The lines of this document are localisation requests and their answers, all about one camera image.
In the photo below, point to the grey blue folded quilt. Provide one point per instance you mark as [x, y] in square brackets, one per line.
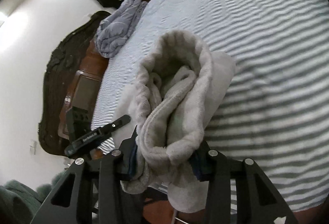
[114, 31]

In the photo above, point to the grey white striped bed sheet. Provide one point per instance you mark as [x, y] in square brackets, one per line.
[276, 108]

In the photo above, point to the dark carved wooden headboard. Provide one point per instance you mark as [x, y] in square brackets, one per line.
[63, 64]

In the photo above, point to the light grey fleece pants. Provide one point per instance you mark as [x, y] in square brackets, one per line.
[177, 89]

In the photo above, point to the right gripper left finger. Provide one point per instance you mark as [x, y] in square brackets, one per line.
[90, 186]

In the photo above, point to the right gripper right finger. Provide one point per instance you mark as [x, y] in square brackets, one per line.
[257, 199]

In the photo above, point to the dark green left sleeve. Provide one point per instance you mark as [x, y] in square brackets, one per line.
[20, 203]

